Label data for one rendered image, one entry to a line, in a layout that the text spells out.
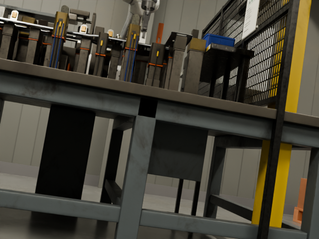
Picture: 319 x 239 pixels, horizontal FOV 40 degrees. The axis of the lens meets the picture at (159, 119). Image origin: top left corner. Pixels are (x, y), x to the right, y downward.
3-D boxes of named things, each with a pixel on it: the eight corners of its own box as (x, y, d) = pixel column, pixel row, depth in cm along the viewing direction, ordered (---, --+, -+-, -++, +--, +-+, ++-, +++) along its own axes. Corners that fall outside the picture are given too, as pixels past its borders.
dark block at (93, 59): (83, 97, 246) (95, 25, 249) (83, 99, 253) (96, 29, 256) (91, 99, 246) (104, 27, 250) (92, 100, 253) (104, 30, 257)
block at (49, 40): (38, 86, 223) (48, 31, 226) (40, 87, 230) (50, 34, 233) (46, 87, 224) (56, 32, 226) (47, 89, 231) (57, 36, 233)
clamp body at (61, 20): (41, 81, 201) (54, 9, 204) (44, 85, 213) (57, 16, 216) (55, 84, 202) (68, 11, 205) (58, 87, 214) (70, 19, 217)
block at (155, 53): (143, 99, 205) (152, 40, 208) (140, 101, 217) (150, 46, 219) (158, 101, 206) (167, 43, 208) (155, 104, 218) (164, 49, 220)
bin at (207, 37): (204, 55, 241) (207, 32, 242) (192, 65, 271) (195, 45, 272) (232, 61, 243) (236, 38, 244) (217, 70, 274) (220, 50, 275)
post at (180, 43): (166, 98, 192) (176, 34, 195) (164, 99, 197) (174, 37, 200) (177, 100, 193) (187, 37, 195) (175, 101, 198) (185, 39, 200)
